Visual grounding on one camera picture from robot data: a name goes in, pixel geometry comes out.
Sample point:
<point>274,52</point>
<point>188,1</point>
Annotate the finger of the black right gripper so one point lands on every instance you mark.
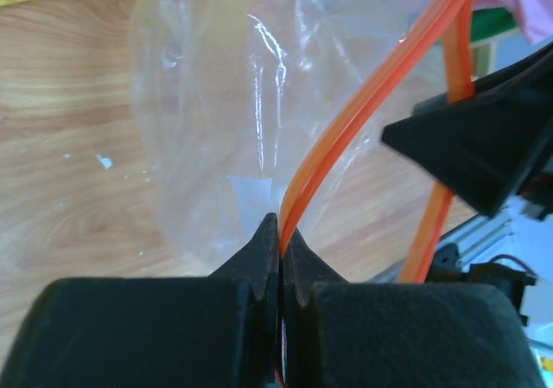
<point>493,145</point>

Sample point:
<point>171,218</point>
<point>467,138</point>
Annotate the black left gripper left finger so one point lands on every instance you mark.
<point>151,332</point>

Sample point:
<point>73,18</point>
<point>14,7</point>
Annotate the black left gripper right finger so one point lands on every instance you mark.
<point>328,325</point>

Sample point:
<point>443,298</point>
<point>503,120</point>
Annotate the clear zip top bag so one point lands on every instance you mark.
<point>250,112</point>

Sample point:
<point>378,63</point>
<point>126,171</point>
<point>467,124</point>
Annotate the wooden clothes rack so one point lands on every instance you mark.
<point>484,52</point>

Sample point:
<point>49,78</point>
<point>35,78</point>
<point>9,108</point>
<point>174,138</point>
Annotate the green shirt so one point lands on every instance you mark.
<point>488,23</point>

